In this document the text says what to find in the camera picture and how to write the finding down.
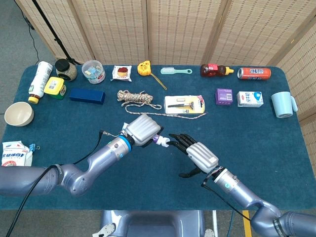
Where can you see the green box yellow lid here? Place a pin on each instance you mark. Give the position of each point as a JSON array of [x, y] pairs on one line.
[[54, 86]]

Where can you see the black tripod stand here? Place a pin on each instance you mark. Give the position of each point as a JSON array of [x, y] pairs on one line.
[[53, 34]]

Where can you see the mint green brush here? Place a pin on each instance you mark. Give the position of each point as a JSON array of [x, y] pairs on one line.
[[170, 70]]

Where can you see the purple white toothpaste tube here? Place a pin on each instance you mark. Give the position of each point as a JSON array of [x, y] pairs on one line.
[[161, 141]]

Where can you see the blue binder clip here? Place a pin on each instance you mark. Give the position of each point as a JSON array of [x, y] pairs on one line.
[[32, 147]]

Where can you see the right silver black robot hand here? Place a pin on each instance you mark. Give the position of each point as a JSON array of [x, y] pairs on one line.
[[202, 156]]

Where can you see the orange soda can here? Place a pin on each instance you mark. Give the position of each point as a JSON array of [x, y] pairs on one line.
[[255, 73]]

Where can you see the white snack packet red cake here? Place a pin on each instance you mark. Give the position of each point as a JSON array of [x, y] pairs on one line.
[[121, 73]]

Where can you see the honey bear bottle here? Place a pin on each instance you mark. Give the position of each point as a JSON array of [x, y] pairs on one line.
[[212, 70]]

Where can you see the white bottle yellow cap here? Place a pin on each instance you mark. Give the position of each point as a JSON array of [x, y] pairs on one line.
[[39, 79]]

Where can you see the razor in blister pack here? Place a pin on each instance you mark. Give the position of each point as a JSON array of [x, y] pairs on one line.
[[185, 105]]

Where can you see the white printed food bag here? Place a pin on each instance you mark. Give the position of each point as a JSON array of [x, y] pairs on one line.
[[13, 155]]

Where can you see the small purple box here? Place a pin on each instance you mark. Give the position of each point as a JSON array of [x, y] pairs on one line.
[[224, 96]]

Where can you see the dark blue rectangular box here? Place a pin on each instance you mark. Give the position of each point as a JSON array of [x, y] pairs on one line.
[[86, 96]]

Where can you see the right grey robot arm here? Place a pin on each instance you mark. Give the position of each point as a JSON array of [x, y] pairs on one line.
[[247, 195]]

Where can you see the light blue mug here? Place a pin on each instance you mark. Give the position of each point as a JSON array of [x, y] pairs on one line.
[[282, 103]]

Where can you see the white blue milk carton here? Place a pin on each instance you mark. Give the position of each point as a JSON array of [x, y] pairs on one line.
[[249, 99]]

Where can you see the bamboo folding screen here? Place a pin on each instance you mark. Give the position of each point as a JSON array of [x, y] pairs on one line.
[[172, 29]]

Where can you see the blue table cloth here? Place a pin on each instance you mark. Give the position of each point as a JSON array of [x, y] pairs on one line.
[[160, 187]]

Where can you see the grey robot torso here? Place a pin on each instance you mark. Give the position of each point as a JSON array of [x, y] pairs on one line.
[[153, 222]]

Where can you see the glass jar black lid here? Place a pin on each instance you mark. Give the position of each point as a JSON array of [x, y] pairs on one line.
[[65, 70]]

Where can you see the yellow tape measure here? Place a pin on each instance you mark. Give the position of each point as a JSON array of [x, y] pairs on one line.
[[143, 67]]

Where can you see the beige bowl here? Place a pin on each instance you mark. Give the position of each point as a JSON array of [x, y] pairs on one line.
[[18, 113]]

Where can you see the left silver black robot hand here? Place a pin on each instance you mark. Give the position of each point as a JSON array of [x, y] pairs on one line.
[[144, 129]]

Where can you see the clear plastic tub of clips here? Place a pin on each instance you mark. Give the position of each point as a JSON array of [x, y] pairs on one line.
[[93, 71]]

